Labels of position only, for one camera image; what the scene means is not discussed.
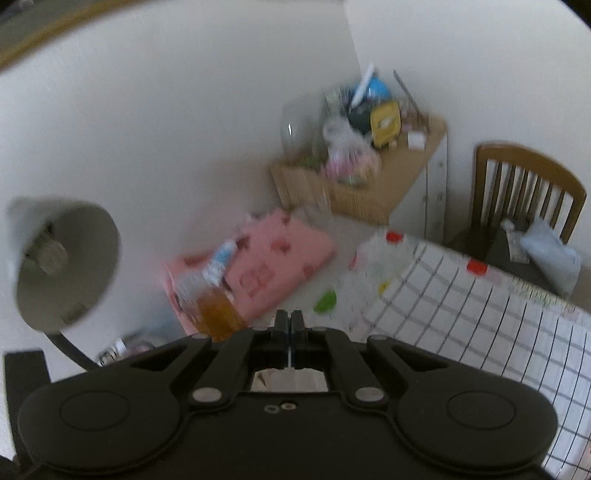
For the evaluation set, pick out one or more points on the amber drink bottle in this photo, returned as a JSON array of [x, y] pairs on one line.
[[208, 307]]

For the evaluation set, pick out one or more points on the yellow toy box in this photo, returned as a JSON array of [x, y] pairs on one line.
[[385, 123]]

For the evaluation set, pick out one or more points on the glass bowl vase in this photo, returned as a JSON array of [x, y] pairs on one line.
[[301, 126]]

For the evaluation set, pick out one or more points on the dotted white under-cloth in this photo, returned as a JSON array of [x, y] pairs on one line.
[[365, 276]]

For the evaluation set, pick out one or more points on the plastic bag of candy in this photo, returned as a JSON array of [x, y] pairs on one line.
[[351, 160]]

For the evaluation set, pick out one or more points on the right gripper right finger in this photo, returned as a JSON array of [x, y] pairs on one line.
[[331, 352]]

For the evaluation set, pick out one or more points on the brown wooden chair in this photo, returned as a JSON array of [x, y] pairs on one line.
[[515, 183]]

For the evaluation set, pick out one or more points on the red gold metal tin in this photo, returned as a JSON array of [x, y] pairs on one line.
[[289, 380]]

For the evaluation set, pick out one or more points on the grey desk lamp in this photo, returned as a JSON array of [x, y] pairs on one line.
[[62, 257]]

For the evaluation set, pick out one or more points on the white black grid tablecloth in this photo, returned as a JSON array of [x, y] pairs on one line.
[[445, 305]]

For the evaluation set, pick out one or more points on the wooden side cabinet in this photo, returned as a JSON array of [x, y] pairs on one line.
[[409, 194]]

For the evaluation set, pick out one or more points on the pink folded cloth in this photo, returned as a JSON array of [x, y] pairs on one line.
[[262, 265]]

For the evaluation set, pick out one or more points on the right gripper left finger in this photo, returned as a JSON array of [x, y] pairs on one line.
[[238, 359]]

